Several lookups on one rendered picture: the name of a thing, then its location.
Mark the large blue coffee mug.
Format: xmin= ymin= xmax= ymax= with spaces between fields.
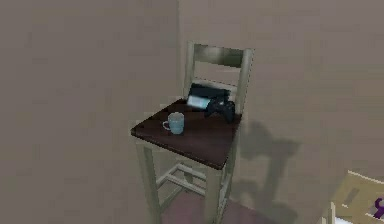
xmin=162 ymin=112 xmax=185 ymax=136

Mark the black game console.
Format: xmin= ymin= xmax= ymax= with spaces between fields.
xmin=186 ymin=83 xmax=232 ymax=111

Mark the pale wooden chair dark seat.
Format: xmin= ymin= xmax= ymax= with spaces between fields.
xmin=130 ymin=40 xmax=256 ymax=224

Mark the black game controller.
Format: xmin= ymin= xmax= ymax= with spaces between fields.
xmin=204 ymin=98 xmax=236 ymax=124

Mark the purple curly object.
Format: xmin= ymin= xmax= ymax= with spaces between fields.
xmin=369 ymin=197 xmax=384 ymax=220

